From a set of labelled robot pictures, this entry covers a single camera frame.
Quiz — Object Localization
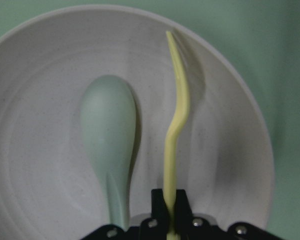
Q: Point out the pale green spoon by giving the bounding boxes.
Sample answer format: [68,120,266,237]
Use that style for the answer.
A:
[80,75,137,229]

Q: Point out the yellow plastic fork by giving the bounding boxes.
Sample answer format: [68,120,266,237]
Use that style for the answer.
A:
[162,31,190,240]

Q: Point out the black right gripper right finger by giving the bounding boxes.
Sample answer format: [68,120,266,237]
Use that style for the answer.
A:
[174,189,213,240]

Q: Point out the mint green tray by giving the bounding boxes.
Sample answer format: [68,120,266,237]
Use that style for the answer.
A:
[0,0,300,240]

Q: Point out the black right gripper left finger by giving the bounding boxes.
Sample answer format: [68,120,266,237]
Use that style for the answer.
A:
[138,188,170,240]

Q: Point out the white round plate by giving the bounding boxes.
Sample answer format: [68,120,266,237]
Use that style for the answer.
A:
[0,5,274,240]

